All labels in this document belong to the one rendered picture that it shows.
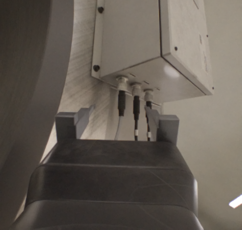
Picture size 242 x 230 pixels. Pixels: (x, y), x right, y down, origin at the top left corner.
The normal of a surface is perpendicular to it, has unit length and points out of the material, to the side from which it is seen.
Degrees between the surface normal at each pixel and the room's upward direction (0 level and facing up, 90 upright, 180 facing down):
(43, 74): 90
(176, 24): 90
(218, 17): 180
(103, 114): 90
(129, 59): 138
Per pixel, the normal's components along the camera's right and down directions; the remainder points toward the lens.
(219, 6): -0.50, 0.52
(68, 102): 0.76, -0.13
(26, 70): -0.65, -0.29
